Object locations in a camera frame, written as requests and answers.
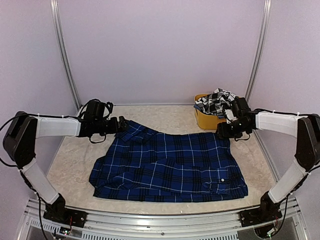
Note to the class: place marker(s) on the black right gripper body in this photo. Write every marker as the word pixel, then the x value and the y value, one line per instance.
pixel 232 132

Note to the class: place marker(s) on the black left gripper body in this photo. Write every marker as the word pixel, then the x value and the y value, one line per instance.
pixel 111 128

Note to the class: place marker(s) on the yellow plastic basket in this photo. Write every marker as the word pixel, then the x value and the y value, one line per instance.
pixel 207 122

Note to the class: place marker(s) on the blue plaid long sleeve shirt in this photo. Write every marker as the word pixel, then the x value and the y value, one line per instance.
pixel 146 165

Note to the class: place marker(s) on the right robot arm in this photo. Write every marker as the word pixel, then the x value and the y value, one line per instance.
pixel 297 134

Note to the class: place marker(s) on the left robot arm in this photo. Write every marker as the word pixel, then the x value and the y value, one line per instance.
pixel 25 130

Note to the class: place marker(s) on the black white plaid shirt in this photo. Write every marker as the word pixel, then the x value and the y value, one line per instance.
pixel 216 104

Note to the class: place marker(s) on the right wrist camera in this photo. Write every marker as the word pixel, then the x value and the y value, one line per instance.
pixel 232 114

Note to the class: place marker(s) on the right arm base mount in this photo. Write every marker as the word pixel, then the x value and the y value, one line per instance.
pixel 267 211

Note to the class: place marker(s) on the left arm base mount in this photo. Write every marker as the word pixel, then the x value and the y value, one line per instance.
pixel 59 213

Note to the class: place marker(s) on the front aluminium rail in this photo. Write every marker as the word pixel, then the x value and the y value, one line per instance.
pixel 103 225

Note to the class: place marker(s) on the right aluminium frame post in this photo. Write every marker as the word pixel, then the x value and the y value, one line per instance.
pixel 259 49

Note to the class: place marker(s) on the aluminium frame post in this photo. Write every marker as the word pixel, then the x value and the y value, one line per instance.
pixel 259 49
pixel 54 5

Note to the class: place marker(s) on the left aluminium frame post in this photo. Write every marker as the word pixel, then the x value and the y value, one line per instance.
pixel 54 5

